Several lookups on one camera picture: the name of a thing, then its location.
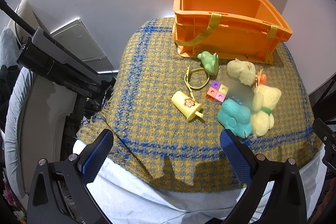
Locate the colourful cube block toy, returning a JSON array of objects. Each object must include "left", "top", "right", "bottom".
[{"left": 206, "top": 80, "right": 229, "bottom": 105}]

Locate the yellow green wristband ring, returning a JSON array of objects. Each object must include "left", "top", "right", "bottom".
[{"left": 184, "top": 65, "right": 211, "bottom": 98}]

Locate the teal flower plush cushion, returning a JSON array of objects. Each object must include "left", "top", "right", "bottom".
[{"left": 217, "top": 99, "right": 252, "bottom": 139}]

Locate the yellow plush dog green scarf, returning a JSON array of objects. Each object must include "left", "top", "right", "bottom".
[{"left": 250, "top": 85, "right": 282, "bottom": 137}]

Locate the orange plastic storage basket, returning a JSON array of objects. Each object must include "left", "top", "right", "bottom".
[{"left": 172, "top": 0, "right": 293, "bottom": 64}]

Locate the white bed sheet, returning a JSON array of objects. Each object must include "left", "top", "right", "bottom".
[{"left": 87, "top": 148, "right": 327, "bottom": 223}]

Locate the black tripod stand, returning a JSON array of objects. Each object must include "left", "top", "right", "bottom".
[{"left": 1, "top": 0, "right": 116, "bottom": 111}]

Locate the yellow popsicle toy with flower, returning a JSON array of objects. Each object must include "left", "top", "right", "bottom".
[{"left": 171, "top": 91, "right": 203, "bottom": 121}]

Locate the yellow blue checkered blanket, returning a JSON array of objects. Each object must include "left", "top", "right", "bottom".
[{"left": 78, "top": 18, "right": 322, "bottom": 193}]

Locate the beige plush animal toy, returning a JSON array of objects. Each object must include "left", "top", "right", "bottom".
[{"left": 227, "top": 59, "right": 256, "bottom": 86}]

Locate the black knit blue ball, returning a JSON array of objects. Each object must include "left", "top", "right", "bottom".
[{"left": 226, "top": 82, "right": 254, "bottom": 110}]

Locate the green frog toy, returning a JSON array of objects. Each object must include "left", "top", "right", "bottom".
[{"left": 197, "top": 51, "right": 219, "bottom": 76}]

